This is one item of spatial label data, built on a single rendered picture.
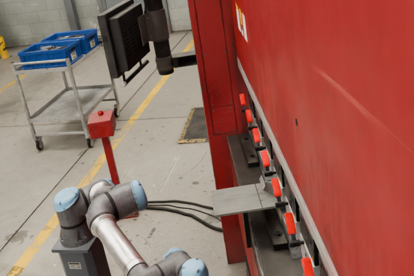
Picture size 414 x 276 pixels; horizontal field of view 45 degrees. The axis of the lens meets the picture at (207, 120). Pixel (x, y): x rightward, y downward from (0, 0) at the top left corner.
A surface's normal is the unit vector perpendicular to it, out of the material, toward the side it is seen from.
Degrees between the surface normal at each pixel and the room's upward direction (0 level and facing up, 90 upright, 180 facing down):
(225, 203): 0
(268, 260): 0
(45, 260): 0
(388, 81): 90
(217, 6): 90
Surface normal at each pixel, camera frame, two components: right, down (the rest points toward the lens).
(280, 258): -0.14, -0.91
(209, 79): 0.07, 0.39
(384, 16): -0.99, 0.15
